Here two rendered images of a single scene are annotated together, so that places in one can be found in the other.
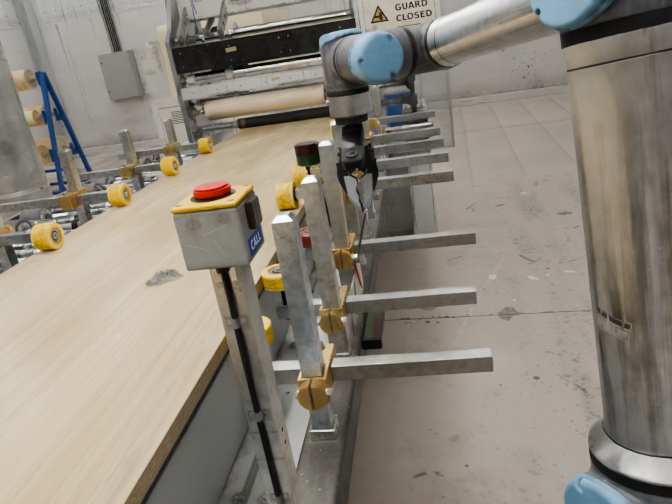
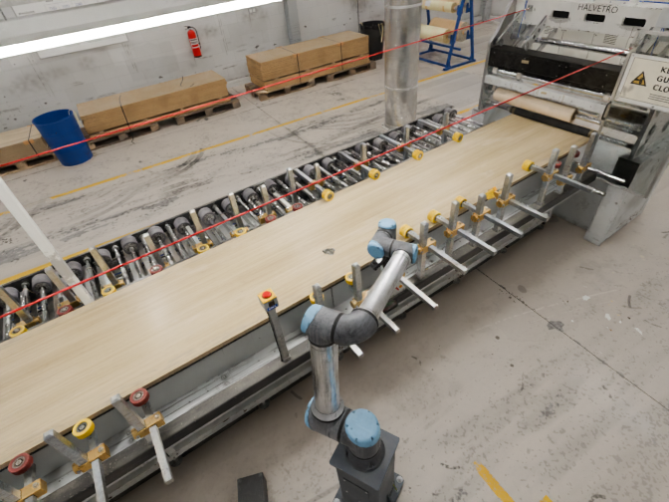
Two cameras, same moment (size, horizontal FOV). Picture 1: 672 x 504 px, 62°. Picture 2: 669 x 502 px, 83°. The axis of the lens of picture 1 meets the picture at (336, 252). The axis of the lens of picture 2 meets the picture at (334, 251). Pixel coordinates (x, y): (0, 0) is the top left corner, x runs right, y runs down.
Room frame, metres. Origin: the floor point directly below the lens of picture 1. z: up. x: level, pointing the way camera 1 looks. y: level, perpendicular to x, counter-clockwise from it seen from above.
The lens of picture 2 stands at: (0.05, -1.04, 2.52)
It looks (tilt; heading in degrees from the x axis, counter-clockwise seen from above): 41 degrees down; 50
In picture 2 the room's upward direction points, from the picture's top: 7 degrees counter-clockwise
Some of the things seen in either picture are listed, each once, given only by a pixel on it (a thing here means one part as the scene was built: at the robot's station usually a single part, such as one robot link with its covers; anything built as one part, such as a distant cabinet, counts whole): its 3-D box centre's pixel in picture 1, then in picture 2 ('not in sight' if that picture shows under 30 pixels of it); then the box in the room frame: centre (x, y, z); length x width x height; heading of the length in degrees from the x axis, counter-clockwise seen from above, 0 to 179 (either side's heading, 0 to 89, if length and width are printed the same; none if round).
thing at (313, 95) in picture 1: (295, 98); (554, 110); (3.74, 0.10, 1.05); 1.43 x 0.12 x 0.12; 80
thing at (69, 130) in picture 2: not in sight; (66, 137); (0.81, 5.92, 0.36); 0.59 x 0.57 x 0.73; 76
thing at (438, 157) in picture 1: (372, 164); (462, 232); (1.85, -0.17, 0.95); 0.50 x 0.04 x 0.04; 80
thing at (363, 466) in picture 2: not in sight; (364, 445); (0.54, -0.50, 0.65); 0.19 x 0.19 x 0.10
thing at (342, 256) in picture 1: (343, 251); not in sight; (1.35, -0.02, 0.85); 0.14 x 0.06 x 0.05; 170
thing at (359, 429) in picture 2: not in sight; (361, 431); (0.54, -0.49, 0.79); 0.17 x 0.15 x 0.18; 109
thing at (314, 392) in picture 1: (317, 375); not in sight; (0.85, 0.07, 0.81); 0.14 x 0.06 x 0.05; 170
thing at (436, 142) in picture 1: (376, 149); (489, 217); (2.09, -0.21, 0.95); 0.50 x 0.04 x 0.04; 80
